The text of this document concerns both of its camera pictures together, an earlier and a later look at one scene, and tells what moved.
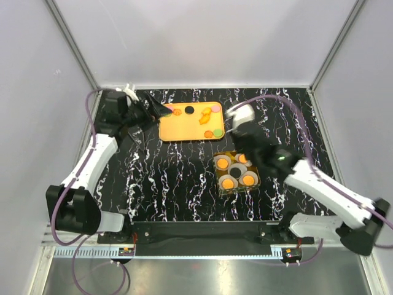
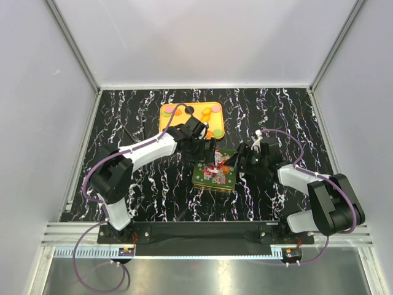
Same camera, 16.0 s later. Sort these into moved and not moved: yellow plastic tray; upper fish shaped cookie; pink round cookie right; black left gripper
Moved: black left gripper
Not moved: upper fish shaped cookie; yellow plastic tray; pink round cookie right
